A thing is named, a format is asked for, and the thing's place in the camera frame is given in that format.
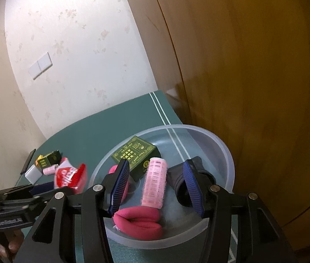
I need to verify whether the wooden wardrobe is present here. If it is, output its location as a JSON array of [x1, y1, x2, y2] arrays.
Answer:
[[119, 0, 310, 252]]

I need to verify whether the red glue packet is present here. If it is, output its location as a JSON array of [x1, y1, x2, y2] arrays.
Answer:
[[53, 157, 87, 192]]

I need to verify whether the short pink hair roller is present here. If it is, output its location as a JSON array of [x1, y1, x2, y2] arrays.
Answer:
[[43, 164, 59, 176]]

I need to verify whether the pink foam curler white tip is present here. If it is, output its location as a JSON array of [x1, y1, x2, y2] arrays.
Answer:
[[113, 206, 163, 240]]

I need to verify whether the large green box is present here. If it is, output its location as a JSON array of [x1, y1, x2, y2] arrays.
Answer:
[[111, 135, 158, 183]]

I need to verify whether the white wall switch plate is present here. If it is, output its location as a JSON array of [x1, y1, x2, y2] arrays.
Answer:
[[28, 53, 53, 81]]

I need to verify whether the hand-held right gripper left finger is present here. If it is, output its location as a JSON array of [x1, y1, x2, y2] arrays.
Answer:
[[14, 158, 131, 263]]

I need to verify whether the white sponge black stripe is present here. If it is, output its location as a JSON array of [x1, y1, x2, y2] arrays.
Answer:
[[24, 165, 45, 184]]

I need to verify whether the clear plastic bowl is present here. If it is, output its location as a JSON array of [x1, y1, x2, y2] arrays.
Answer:
[[88, 124, 235, 250]]

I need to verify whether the black hair dryer nozzle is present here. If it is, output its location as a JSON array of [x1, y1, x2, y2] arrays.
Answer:
[[167, 156, 217, 208]]

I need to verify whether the person's left hand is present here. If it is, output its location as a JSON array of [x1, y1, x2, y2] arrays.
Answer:
[[0, 228, 25, 256]]

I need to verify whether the black smartphone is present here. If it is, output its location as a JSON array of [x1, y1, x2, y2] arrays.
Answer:
[[20, 148, 36, 175]]

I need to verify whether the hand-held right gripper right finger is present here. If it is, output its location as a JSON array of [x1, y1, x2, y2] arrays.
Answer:
[[183, 159, 298, 263]]

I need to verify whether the long pink hair roller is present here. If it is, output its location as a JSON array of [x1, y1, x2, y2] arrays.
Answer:
[[141, 157, 168, 210]]

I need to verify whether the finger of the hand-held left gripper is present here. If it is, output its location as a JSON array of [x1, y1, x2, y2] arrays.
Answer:
[[31, 186, 75, 208], [0, 182, 56, 201]]

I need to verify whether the small green box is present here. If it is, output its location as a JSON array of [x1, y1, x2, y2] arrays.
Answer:
[[38, 150, 62, 169]]

